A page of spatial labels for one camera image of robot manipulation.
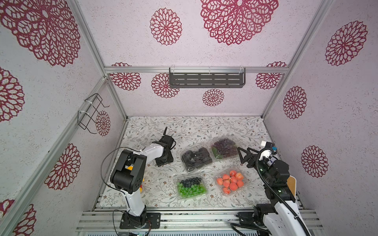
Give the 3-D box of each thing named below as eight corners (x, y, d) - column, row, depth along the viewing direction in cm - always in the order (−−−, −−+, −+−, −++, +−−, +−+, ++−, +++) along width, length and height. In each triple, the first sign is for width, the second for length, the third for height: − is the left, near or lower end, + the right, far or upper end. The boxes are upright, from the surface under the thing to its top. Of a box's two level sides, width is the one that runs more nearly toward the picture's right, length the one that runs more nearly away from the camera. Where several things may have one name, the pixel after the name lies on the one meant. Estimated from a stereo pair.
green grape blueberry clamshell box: (175, 199, 82) (175, 196, 78) (177, 178, 90) (176, 175, 86) (207, 199, 82) (208, 196, 78) (205, 178, 90) (206, 175, 86)
